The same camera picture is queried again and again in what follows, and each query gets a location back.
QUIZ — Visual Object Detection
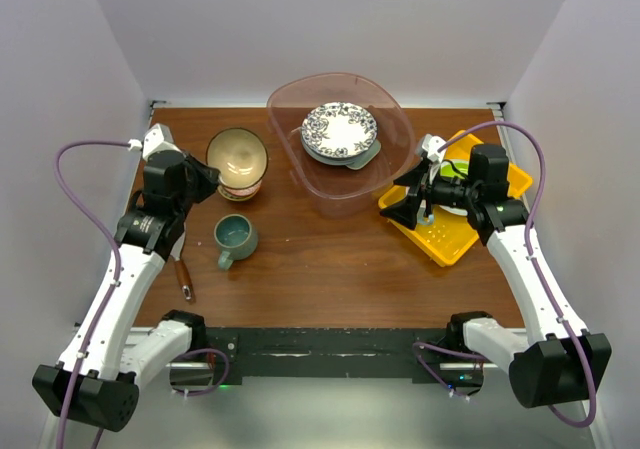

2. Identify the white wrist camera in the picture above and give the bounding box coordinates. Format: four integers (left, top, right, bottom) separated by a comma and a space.
416, 134, 445, 176
127, 124, 181, 162

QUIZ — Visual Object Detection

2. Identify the white rimmed plate under green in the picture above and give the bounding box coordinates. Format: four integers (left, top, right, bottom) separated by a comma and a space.
439, 170, 467, 217

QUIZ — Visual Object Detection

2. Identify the green rimmed lettered plate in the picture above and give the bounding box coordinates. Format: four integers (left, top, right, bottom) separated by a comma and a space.
300, 133, 370, 166

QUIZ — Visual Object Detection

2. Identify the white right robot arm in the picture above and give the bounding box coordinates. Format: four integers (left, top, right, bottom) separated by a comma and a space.
380, 137, 612, 408

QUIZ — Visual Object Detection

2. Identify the clear pink plastic bin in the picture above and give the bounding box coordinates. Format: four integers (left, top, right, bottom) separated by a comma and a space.
266, 72, 416, 218

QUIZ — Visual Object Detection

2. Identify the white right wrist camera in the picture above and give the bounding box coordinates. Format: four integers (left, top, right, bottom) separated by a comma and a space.
416, 134, 445, 176

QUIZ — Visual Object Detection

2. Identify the teal ceramic mug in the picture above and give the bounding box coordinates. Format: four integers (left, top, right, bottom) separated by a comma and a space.
214, 214, 258, 271

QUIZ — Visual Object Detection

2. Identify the pale green divided dish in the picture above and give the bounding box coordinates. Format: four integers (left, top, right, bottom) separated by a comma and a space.
346, 139, 381, 171

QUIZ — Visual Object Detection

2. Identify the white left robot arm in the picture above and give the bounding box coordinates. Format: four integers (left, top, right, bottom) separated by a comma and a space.
32, 150, 219, 432

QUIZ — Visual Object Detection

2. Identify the black mounting base plate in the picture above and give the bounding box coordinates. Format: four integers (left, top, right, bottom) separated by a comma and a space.
149, 326, 506, 388

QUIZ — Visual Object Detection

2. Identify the beige ceramic bowl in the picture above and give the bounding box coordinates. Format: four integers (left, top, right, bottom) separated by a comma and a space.
205, 127, 269, 189

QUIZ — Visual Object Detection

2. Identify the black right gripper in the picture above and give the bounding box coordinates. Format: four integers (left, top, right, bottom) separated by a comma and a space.
380, 158, 479, 230

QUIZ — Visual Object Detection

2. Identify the blue patterned bottom plate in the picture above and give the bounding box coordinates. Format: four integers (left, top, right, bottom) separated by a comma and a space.
300, 101, 378, 146

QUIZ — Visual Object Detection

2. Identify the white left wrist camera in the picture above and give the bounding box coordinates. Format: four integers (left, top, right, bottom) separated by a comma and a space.
127, 124, 181, 162

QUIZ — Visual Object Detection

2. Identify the white yellow rimmed bowl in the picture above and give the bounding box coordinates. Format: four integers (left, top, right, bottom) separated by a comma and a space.
218, 187, 257, 202

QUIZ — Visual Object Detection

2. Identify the spatula with wooden handle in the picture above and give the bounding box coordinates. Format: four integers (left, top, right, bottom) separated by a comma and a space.
170, 233, 195, 303

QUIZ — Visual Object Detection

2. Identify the lime green plate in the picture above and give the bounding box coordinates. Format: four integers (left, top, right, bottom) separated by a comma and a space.
440, 159, 468, 179

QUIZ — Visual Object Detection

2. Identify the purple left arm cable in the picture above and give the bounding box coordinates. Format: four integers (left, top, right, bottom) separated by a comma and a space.
53, 139, 141, 449

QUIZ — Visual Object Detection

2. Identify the light blue white mug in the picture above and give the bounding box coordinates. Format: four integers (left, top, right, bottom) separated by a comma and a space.
416, 213, 435, 226

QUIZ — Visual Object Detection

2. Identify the red patterned bowl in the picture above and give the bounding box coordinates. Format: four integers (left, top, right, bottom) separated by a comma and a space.
218, 181, 262, 194

